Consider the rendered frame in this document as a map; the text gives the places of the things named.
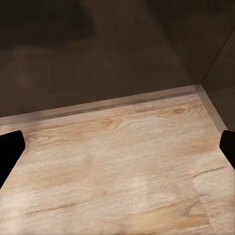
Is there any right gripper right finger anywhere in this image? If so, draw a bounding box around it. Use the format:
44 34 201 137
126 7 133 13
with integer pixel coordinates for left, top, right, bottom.
219 130 235 169

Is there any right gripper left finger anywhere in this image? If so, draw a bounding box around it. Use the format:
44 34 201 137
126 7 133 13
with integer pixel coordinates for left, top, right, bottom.
0 130 25 189

